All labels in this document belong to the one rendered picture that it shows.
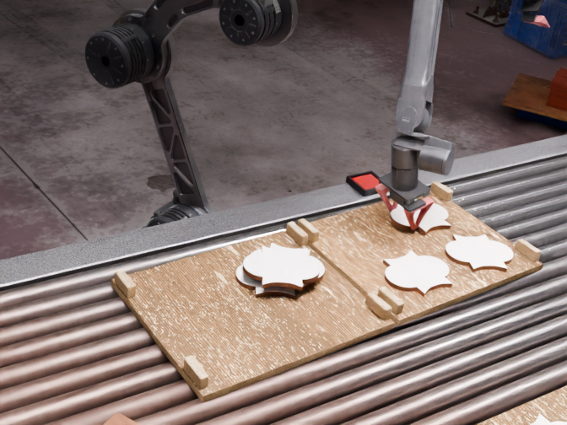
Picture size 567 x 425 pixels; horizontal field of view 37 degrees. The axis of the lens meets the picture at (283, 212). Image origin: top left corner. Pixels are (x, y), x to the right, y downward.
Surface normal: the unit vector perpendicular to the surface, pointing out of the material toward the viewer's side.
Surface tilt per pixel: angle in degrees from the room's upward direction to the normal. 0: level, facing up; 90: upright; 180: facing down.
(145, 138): 0
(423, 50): 63
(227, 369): 0
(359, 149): 0
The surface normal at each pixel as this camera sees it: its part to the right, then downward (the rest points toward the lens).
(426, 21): -0.38, -0.01
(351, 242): 0.11, -0.85
